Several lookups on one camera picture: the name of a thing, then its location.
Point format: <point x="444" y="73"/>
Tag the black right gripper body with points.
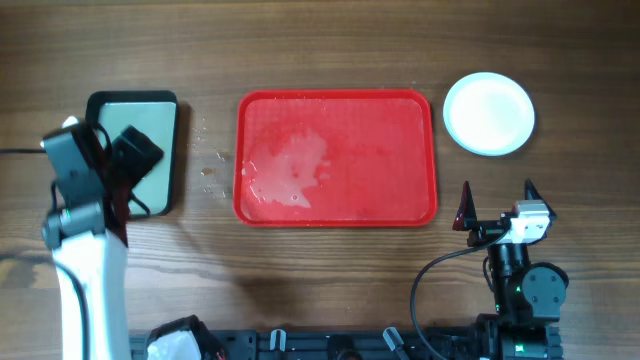
<point x="485" y="232"/>

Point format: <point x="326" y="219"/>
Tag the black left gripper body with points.
<point x="128" y="161"/>

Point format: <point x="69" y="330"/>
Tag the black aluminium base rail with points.
<point x="452" y="343"/>

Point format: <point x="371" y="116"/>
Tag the black tray with soapy water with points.
<point x="142" y="127"/>

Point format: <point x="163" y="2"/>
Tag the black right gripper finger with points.
<point x="466" y="217"/>
<point x="531" y="193"/>

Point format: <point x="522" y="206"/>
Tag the red plastic tray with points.
<point x="335" y="158"/>

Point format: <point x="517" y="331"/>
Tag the white plate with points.
<point x="489" y="114"/>

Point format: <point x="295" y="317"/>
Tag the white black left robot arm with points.
<point x="85" y="231"/>

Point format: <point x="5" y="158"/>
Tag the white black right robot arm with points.
<point x="528" y="296"/>

